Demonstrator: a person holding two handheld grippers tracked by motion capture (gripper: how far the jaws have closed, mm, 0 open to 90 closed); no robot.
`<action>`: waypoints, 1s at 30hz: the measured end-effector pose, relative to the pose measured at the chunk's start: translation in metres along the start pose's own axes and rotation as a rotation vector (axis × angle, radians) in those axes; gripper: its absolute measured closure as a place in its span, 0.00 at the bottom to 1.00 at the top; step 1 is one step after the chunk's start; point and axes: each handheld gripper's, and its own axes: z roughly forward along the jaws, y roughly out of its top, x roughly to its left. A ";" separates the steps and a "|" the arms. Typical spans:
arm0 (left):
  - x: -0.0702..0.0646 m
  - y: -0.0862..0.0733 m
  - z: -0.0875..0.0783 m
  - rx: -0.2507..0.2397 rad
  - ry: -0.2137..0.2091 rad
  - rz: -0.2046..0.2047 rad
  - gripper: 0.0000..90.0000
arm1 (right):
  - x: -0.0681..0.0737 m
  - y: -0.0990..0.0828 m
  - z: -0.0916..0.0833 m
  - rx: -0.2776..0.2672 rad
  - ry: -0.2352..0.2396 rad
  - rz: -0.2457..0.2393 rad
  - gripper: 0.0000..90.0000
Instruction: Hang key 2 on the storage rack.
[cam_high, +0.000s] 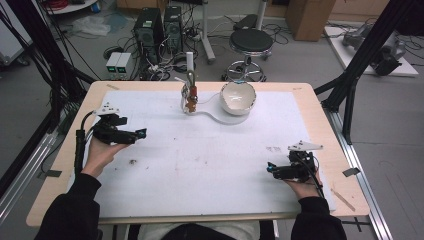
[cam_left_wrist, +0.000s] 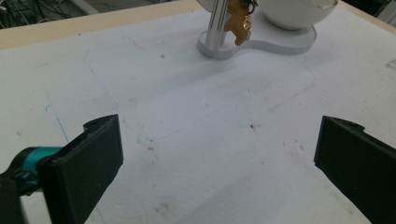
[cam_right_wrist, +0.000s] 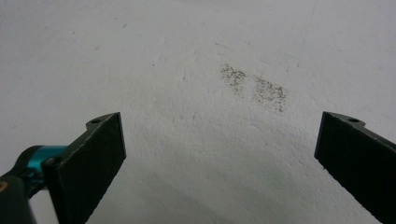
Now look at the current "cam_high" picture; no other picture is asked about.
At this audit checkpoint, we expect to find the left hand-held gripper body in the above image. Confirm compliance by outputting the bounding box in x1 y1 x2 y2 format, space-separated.
90 101 140 146

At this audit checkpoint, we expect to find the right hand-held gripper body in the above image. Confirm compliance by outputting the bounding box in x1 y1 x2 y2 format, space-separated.
272 139 324 184

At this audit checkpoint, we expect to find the silver car key with strap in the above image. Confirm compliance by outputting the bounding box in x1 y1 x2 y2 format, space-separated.
180 82 193 114

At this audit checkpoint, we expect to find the brown leather bear keychain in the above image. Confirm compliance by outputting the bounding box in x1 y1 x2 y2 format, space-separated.
185 71 200 114

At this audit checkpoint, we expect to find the white key stand with post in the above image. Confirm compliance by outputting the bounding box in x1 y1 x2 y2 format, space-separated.
174 51 255 126

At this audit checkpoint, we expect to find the person's right hand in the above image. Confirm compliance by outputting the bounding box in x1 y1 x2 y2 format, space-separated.
283 169 325 202

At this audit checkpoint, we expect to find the person's left hand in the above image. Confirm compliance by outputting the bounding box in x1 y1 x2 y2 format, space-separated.
81 135 130 180

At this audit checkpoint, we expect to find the thin wooden stick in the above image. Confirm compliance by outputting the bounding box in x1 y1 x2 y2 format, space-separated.
329 187 357 213

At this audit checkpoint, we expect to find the white bench power supply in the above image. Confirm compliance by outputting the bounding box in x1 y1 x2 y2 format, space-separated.
115 52 133 81
105 51 123 81

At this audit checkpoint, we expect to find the white felt mat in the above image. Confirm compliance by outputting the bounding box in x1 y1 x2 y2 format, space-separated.
66 89 337 220

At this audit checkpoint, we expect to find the white ceramic bowl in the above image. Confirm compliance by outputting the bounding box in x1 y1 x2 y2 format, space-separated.
219 81 257 117

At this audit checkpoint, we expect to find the person's lap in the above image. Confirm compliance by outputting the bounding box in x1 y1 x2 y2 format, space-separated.
125 220 279 240

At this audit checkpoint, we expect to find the black computer tower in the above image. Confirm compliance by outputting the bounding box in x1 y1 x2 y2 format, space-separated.
163 5 184 55
132 7 165 66

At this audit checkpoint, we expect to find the clear plastic bag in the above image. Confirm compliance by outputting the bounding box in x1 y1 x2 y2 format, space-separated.
71 15 112 38

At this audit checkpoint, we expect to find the white desk leg with castor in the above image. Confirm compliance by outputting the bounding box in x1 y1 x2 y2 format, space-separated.
199 0 218 66

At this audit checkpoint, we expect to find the white floor board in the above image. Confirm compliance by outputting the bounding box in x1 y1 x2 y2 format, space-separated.
323 25 420 78

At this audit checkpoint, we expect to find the black round stool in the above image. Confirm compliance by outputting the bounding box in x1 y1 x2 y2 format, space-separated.
221 27 275 83

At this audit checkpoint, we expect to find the grey robot part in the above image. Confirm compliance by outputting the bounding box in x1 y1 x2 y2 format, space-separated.
341 22 408 77

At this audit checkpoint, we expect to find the brown cardboard box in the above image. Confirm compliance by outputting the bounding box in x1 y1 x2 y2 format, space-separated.
285 0 338 43

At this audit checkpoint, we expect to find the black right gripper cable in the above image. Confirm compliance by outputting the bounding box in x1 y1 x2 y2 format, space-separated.
294 151 326 199

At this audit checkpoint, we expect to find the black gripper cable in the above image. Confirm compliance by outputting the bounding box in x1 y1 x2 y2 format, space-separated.
294 151 326 199
73 111 102 178

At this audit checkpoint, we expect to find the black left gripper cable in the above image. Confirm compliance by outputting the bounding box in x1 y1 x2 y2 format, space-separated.
73 111 102 178

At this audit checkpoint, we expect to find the aluminium rail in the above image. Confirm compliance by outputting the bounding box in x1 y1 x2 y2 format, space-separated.
321 105 395 240
0 131 58 222

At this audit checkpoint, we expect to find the black frame strut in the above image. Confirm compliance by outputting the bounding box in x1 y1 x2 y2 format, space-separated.
0 0 98 141
313 0 424 146

